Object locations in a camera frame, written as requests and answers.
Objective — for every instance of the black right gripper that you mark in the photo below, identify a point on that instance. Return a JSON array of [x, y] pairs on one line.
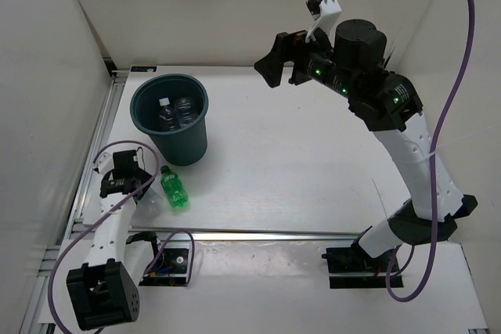
[[290, 48]]

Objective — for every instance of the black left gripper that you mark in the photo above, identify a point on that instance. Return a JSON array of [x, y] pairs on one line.
[[143, 176]]

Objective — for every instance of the green plastic soda bottle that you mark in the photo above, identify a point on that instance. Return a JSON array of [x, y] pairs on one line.
[[173, 188]]

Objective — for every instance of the clear unlabelled plastic bottle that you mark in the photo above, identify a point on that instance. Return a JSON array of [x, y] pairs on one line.
[[167, 116]]

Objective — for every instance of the clear bottle orange blue label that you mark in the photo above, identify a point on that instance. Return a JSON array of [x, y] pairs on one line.
[[186, 111]]

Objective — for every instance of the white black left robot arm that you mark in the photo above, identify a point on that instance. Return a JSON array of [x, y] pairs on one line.
[[104, 290]]

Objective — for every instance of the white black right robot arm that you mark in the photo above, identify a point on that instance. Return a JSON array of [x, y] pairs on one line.
[[389, 106]]

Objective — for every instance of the dark teal plastic bin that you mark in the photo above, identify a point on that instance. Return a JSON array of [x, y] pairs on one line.
[[185, 146]]

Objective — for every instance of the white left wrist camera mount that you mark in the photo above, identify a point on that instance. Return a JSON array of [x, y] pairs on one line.
[[104, 164]]

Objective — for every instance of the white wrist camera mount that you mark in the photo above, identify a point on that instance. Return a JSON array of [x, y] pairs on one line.
[[104, 164], [325, 14]]

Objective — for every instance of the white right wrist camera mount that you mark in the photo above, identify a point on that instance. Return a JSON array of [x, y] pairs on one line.
[[325, 14]]

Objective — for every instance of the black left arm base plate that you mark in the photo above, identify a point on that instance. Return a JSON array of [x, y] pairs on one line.
[[173, 268]]

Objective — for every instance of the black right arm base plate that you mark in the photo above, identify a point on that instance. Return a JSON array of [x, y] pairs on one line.
[[347, 270]]

